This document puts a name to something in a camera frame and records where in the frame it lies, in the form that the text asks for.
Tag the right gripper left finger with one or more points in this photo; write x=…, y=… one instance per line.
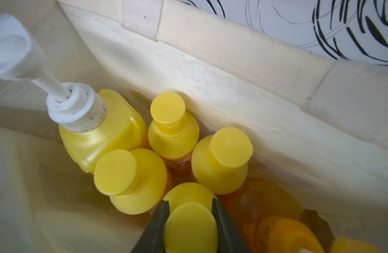
x=151, y=241

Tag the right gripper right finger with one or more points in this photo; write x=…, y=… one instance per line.
x=229, y=237

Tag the yellow pump dish soap bottle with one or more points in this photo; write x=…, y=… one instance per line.
x=90, y=123

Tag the canvas starry night tote bag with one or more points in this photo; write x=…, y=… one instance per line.
x=307, y=81

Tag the tall orange dish soap bottle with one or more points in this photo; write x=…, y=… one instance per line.
x=272, y=221

